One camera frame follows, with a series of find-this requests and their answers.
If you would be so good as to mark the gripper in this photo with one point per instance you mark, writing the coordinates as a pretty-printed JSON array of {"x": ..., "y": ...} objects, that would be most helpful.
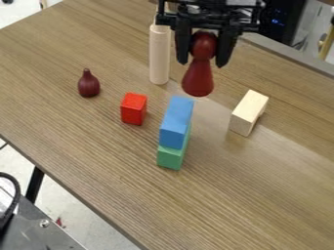
[{"x": 209, "y": 13}]

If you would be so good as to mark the brown pawn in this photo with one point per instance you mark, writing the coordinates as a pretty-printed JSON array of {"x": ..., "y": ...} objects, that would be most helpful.
[{"x": 199, "y": 73}]

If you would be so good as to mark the cream wooden arch block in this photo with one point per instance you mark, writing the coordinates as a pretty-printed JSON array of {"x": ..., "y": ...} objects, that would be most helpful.
[{"x": 248, "y": 112}]

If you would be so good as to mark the blue rectangular block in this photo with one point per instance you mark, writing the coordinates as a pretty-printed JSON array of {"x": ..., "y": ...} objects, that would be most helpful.
[{"x": 177, "y": 122}]

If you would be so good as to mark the red cube block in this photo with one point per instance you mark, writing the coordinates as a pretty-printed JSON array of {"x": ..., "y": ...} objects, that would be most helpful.
[{"x": 133, "y": 108}]

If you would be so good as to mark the green rectangular block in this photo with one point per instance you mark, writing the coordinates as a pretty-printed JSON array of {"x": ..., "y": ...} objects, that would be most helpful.
[{"x": 173, "y": 157}]

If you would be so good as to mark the cream wooden cylinder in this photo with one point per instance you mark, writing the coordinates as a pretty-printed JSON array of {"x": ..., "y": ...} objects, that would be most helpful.
[{"x": 159, "y": 55}]

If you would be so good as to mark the brown teardrop toy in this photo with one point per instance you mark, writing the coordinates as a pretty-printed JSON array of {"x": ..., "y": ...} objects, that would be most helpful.
[{"x": 88, "y": 84}]

